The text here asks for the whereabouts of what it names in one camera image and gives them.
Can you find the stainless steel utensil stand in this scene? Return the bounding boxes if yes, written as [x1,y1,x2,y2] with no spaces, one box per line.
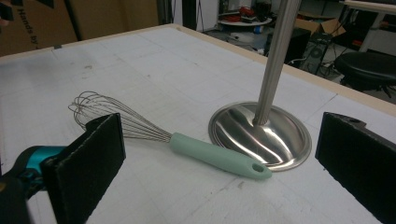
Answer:
[208,0,313,173]

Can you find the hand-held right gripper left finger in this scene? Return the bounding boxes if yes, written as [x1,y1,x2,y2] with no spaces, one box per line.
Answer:
[41,112,127,224]

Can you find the white desk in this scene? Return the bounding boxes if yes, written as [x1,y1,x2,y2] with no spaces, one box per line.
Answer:
[341,0,396,53]

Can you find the black computer tower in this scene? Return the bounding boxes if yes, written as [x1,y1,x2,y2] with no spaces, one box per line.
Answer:
[306,32,334,75]

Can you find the black round stool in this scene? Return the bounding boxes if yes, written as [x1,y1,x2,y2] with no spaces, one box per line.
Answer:
[334,50,396,99]

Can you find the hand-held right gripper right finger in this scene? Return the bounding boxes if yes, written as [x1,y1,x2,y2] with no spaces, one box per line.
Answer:
[315,111,396,224]

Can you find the whisk with mint green handle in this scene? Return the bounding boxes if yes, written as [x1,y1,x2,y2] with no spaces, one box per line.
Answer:
[68,91,274,181]

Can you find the round white table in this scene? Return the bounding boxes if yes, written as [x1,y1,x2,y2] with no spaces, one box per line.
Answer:
[217,5,274,28]

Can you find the open brown cardboard box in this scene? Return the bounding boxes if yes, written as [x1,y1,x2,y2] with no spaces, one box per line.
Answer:
[294,11,347,37]

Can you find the white grid mat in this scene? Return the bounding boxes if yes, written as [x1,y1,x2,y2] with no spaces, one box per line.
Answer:
[0,27,387,224]

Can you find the large brown cardboard box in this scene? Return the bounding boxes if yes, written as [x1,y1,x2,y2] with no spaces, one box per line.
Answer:
[0,0,161,58]

